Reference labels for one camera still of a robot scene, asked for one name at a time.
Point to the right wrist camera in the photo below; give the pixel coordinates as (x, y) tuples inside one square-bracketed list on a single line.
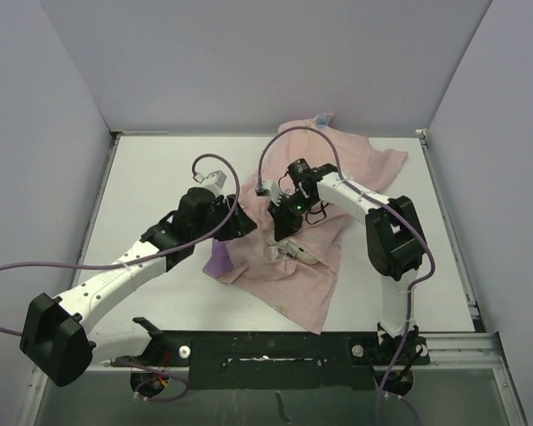
[(269, 188)]

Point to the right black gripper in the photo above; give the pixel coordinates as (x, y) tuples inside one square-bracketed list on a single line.
[(285, 224)]

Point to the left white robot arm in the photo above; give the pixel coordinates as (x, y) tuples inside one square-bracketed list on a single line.
[(58, 334)]

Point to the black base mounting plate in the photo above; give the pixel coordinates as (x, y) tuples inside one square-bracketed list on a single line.
[(280, 361)]

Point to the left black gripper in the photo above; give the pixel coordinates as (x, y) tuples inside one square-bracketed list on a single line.
[(236, 226)]

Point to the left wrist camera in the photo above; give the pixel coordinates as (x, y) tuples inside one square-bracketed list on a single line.
[(213, 182)]

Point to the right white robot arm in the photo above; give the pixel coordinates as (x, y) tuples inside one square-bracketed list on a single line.
[(395, 241)]

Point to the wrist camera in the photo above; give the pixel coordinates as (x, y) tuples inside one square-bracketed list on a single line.
[(213, 182), (269, 188)]

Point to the pink pillowcase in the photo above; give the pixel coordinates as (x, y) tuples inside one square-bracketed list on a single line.
[(301, 292)]

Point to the cream pillow with bear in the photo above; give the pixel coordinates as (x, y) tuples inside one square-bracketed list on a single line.
[(291, 250)]

